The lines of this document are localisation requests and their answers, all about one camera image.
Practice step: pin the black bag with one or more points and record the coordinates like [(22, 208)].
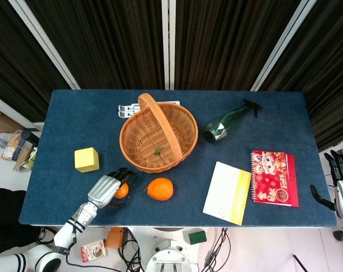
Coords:
[(7, 215)]

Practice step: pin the red white snack box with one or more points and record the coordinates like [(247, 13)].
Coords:
[(93, 250)]

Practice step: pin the small green leaf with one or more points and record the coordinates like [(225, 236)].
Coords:
[(157, 151)]

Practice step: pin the open brown cardboard box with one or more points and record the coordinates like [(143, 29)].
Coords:
[(25, 160)]

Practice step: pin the dark screen panel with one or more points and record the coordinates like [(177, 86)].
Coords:
[(103, 42), (330, 71), (16, 56), (231, 42)]

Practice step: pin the white yellow Lexicon booklet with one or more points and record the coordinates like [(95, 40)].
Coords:
[(225, 192)]

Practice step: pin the printed cardboard box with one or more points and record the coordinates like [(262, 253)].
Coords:
[(10, 148)]

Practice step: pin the white screen post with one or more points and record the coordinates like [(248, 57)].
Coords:
[(44, 42), (168, 42), (282, 45)]

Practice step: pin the yellow foam block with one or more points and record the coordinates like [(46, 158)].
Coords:
[(86, 160)]

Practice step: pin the blue tablecloth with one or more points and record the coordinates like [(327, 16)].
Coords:
[(89, 130)]

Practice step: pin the red spiral calendar notebook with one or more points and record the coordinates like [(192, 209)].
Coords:
[(273, 181)]

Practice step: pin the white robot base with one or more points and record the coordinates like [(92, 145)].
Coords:
[(168, 252)]

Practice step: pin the small orange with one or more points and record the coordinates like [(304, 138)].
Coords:
[(122, 192)]

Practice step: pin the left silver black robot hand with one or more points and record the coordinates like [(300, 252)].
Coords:
[(103, 188)]

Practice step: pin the large orange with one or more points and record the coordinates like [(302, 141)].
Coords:
[(160, 189)]

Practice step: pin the green glass spray bottle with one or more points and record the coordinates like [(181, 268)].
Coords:
[(225, 124)]

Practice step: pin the green block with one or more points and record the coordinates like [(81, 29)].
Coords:
[(197, 237)]

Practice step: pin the orange box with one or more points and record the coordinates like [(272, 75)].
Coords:
[(115, 238)]

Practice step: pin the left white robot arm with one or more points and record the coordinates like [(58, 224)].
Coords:
[(75, 224)]

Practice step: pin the white power strip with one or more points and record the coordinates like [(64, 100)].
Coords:
[(127, 111)]

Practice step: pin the black cylinder container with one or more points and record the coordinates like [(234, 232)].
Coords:
[(28, 136)]

